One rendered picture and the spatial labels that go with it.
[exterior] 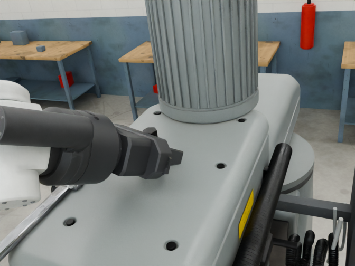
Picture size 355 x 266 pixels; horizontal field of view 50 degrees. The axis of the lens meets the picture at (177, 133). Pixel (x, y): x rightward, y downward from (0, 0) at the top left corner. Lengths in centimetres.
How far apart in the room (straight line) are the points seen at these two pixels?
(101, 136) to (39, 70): 640
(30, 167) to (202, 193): 24
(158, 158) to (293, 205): 49
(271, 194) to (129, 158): 28
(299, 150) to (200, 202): 76
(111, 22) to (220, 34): 504
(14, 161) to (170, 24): 36
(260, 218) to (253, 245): 6
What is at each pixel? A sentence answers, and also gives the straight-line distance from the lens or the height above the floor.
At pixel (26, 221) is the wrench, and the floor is 190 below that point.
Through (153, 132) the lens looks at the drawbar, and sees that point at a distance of 54.
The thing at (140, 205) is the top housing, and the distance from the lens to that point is 52.
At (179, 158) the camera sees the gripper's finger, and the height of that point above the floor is 191.
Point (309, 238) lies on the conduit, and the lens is 96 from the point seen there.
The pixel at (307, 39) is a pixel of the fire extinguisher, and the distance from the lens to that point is 467.
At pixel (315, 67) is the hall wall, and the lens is 491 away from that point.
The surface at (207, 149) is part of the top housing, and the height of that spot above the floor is 189.
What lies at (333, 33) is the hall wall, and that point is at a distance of 478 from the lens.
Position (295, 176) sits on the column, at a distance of 112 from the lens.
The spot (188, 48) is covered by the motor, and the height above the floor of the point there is 203.
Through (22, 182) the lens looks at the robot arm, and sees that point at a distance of 38.
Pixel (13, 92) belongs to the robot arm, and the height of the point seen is 209.
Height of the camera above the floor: 221
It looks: 28 degrees down
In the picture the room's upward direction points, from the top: 7 degrees counter-clockwise
